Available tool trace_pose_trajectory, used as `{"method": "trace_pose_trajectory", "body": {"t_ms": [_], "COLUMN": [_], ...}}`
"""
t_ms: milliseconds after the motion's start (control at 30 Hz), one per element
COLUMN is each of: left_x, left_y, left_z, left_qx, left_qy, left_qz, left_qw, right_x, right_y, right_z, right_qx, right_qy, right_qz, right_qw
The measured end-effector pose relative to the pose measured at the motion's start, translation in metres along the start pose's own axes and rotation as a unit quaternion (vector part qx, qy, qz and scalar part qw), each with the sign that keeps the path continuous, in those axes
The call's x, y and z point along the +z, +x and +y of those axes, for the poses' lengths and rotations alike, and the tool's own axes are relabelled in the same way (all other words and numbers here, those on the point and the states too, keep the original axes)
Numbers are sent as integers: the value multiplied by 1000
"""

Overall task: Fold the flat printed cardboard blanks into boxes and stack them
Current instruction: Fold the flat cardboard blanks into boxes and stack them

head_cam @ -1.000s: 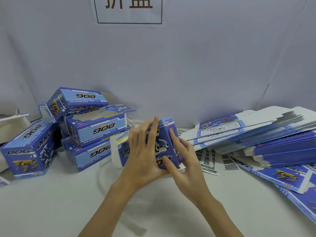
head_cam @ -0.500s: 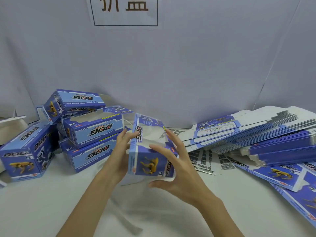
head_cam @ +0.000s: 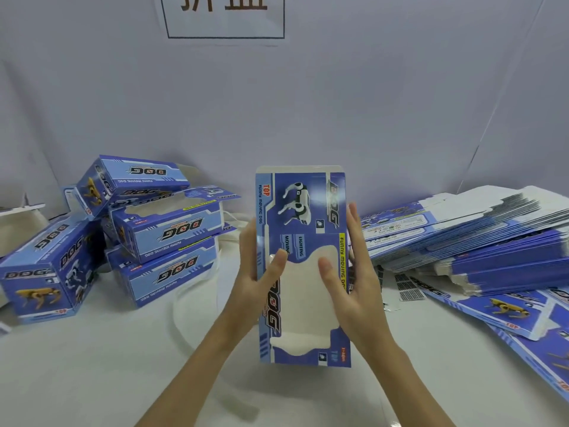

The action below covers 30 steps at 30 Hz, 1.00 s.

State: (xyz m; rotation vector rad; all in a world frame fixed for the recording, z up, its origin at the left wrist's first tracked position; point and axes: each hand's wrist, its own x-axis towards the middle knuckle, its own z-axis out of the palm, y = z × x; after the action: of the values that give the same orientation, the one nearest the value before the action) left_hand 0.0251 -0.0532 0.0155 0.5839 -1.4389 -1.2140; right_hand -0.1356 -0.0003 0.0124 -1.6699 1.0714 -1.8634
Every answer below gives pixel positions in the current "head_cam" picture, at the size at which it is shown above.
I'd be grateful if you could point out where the person's right hand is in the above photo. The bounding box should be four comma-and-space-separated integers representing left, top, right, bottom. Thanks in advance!
317, 202, 399, 366

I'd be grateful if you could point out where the person's left hand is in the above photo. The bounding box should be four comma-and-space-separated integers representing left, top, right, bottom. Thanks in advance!
217, 216, 289, 353

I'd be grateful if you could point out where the blue dog toy box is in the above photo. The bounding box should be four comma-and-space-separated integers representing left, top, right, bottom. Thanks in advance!
75, 155, 198, 219
255, 165, 354, 368

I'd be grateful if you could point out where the person's left forearm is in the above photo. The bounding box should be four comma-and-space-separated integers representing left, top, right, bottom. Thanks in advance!
137, 337, 243, 427

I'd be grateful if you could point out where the person's right forearm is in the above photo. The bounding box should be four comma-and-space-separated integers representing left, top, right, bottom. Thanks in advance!
362, 346, 459, 427

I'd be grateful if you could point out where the barcode sticker sheet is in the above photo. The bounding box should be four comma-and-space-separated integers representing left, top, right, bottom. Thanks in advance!
393, 273, 428, 303

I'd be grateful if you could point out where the folded blue box with window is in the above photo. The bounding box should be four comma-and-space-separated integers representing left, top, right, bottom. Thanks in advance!
108, 187, 242, 264
106, 244, 219, 310

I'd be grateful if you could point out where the pile of flat blue cartons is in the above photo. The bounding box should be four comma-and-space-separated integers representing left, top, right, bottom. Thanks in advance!
353, 184, 569, 406

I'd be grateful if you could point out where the folded blue dog toy box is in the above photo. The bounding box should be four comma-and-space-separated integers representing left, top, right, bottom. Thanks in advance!
75, 155, 198, 219

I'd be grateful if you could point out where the large folded blue toy box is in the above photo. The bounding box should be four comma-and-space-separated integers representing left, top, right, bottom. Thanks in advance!
0, 214, 106, 325

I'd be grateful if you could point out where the white paper sign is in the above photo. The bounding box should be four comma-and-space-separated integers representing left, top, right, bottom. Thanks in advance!
160, 0, 286, 40

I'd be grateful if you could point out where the beige cloth bag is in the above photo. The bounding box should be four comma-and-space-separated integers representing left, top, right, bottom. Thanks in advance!
0, 203, 49, 259

